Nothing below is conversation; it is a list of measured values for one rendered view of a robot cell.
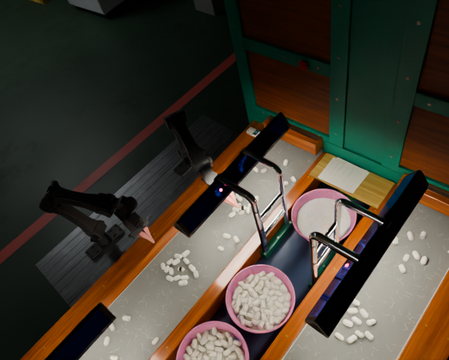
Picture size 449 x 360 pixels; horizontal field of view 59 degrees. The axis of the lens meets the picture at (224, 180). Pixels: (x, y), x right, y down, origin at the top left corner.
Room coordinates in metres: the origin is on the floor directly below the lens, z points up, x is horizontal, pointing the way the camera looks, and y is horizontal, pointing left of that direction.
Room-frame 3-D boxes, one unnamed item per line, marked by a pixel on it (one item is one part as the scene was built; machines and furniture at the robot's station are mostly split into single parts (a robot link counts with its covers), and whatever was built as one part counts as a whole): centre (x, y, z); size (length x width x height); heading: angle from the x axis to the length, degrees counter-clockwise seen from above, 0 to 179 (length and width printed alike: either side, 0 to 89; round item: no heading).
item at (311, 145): (1.26, -0.38, 0.83); 0.30 x 0.06 x 0.07; 35
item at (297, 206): (0.83, -0.35, 0.72); 0.27 x 0.27 x 0.10
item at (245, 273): (0.58, 0.01, 0.72); 0.27 x 0.27 x 0.10
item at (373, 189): (0.95, -0.53, 0.77); 0.33 x 0.15 x 0.01; 35
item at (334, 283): (0.50, -0.37, 1.08); 0.62 x 0.08 x 0.07; 125
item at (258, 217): (0.89, -0.09, 0.90); 0.20 x 0.19 x 0.45; 125
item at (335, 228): (0.56, -0.32, 0.90); 0.20 x 0.19 x 0.45; 125
